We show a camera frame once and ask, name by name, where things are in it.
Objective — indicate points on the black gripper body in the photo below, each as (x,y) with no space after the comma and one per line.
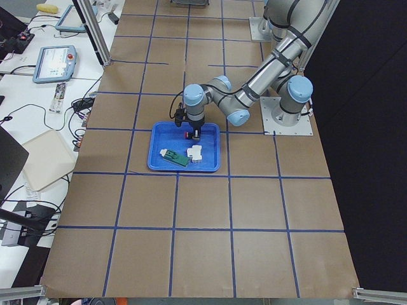
(194,124)

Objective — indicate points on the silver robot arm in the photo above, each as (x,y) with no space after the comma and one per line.
(295,27)

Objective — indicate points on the white circuit breaker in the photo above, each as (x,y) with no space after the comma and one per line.
(194,153)

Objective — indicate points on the blue plastic tray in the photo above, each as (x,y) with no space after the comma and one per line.
(166,135)

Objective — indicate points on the green terminal block module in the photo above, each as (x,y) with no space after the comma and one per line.
(174,157)

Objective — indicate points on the beige plastic tray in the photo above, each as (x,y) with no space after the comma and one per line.
(49,159)

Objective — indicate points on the teach pendant with screen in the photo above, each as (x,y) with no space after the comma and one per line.
(55,64)

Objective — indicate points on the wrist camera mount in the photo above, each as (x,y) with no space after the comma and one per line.
(180,115)

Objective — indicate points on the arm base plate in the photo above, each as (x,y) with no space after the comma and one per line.
(278,122)
(261,29)

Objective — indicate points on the aluminium frame post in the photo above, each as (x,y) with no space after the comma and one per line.
(88,19)

